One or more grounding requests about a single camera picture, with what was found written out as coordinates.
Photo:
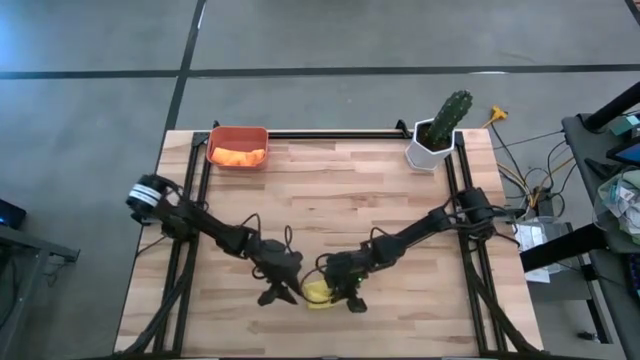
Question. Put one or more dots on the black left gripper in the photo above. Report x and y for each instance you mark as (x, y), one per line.
(277, 262)

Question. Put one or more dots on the green cactus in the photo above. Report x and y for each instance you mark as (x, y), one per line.
(450, 115)

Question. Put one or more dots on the black monitor stand post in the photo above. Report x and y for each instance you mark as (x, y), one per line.
(612, 107)

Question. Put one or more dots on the orange plastic basket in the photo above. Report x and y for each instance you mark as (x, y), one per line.
(237, 135)

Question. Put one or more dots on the yellow microfiber towel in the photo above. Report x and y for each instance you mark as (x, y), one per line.
(317, 295)

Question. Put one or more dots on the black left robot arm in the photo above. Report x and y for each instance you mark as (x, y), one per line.
(200, 225)

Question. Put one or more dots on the black power strip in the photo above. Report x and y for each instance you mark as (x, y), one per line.
(544, 205)

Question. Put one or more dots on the black side table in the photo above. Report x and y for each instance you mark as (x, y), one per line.
(582, 150)

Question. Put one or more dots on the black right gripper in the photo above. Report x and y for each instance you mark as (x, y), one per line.
(342, 275)

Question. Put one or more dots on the white faceted plant pot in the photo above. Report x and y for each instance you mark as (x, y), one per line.
(425, 157)

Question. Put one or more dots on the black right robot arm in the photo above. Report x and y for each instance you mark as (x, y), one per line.
(415, 230)

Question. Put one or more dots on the blue-screen monitor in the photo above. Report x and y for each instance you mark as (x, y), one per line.
(627, 152)

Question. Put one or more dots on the clear plastic storage box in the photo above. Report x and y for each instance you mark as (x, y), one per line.
(537, 235)

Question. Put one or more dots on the clear bag of towels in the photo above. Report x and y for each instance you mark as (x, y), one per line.
(620, 200)

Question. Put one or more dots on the orange microfiber towel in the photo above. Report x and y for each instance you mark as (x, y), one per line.
(237, 157)

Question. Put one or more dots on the black device with blue light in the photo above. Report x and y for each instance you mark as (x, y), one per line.
(10, 214)

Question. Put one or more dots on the black monitor stand base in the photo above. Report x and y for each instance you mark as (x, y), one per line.
(597, 167)

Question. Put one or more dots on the black aluminium table frame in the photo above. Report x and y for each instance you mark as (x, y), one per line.
(330, 134)

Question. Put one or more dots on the grey metal stand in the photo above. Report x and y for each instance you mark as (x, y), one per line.
(30, 245)

